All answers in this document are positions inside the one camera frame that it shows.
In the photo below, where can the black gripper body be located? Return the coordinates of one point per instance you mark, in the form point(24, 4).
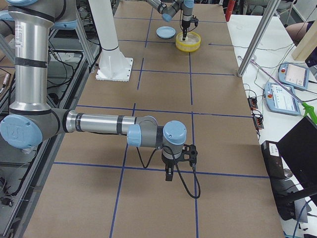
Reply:
point(169, 162)
point(184, 25)

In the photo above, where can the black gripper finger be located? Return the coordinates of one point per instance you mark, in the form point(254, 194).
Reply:
point(167, 175)
point(183, 35)
point(170, 174)

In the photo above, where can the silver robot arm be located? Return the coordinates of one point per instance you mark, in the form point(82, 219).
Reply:
point(31, 120)
point(168, 12)

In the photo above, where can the yellow round steamer basket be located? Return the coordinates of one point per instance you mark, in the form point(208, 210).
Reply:
point(191, 43)

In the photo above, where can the light blue plate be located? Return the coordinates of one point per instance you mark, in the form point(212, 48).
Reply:
point(166, 32)

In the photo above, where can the red cylinder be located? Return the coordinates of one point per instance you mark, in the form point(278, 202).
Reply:
point(229, 10)

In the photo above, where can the far orange black adapter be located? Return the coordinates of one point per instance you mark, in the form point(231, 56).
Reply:
point(252, 101)

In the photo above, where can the orange black adapter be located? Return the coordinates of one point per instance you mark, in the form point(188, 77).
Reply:
point(252, 101)
point(258, 122)

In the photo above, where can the near orange black adapter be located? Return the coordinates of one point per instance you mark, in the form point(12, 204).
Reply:
point(258, 122)

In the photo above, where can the seated person in beige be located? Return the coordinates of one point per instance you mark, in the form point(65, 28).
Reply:
point(298, 30)

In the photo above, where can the near blue teach pendant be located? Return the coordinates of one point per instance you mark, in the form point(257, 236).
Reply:
point(278, 100)

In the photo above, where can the blue teach pendant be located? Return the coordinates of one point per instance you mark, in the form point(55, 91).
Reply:
point(278, 100)
point(294, 75)

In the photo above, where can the far blue teach pendant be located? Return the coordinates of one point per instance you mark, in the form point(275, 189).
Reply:
point(294, 75)

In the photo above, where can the wooden board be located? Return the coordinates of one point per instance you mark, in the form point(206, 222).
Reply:
point(307, 47)

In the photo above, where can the black computer monitor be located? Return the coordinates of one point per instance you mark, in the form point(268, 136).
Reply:
point(298, 148)

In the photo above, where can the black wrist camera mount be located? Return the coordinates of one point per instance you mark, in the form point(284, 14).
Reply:
point(189, 154)
point(194, 20)

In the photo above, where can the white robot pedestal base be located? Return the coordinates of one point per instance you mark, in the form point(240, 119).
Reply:
point(113, 65)

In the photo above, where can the aluminium frame post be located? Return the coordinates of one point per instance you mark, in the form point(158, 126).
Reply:
point(262, 26)

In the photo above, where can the green handled reacher grabber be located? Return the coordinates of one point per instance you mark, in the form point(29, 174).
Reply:
point(309, 110)

